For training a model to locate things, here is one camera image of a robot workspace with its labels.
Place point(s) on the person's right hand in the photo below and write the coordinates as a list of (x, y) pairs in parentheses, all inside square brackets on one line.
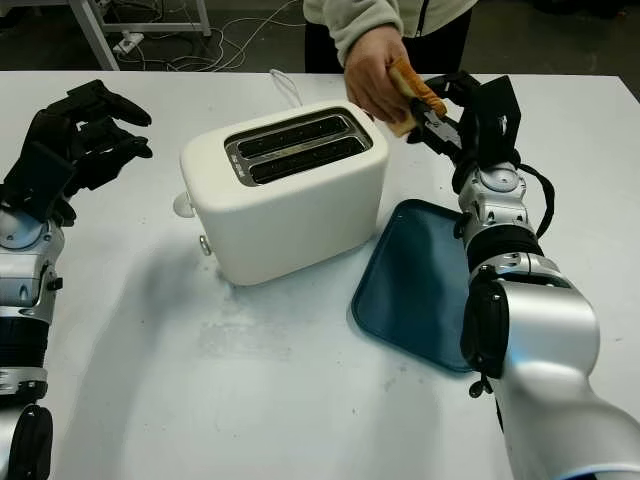
[(370, 80)]

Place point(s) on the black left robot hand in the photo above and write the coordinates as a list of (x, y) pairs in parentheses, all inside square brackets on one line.
[(45, 130)]

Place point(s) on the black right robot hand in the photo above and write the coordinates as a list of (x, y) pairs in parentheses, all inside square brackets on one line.
[(462, 115)]

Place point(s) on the slice of toast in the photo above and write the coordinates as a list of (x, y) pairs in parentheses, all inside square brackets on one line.
[(415, 85)]

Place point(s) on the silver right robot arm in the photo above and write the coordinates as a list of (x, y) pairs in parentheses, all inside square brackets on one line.
[(540, 325)]

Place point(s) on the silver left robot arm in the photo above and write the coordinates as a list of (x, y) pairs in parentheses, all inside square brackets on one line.
[(25, 260)]

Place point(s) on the person's right forearm beige sleeve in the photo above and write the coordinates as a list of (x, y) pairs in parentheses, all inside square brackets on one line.
[(360, 25)]

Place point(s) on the person's legs in black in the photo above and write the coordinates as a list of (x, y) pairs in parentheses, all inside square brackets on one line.
[(445, 15)]

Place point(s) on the white toaster lever knob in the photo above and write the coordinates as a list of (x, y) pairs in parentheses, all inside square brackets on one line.
[(182, 206)]

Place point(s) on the white two-slot toaster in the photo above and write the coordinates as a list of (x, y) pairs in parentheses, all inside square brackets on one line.
[(280, 225)]

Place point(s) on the small metal toaster dial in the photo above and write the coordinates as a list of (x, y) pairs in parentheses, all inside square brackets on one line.
[(205, 245)]

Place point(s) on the white power strip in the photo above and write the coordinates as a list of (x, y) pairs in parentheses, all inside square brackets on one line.
[(127, 42)]

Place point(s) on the dark teal plastic tray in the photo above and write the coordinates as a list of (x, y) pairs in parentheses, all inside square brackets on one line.
[(410, 280)]

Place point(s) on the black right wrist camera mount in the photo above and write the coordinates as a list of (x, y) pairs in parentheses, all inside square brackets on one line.
[(500, 115)]

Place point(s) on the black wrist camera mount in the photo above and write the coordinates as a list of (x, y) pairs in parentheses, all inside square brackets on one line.
[(500, 115), (45, 180)]

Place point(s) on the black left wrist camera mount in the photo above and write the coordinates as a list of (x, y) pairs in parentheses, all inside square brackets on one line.
[(45, 180)]

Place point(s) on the white metal table frame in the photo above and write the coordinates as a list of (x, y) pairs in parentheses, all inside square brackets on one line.
[(95, 40)]

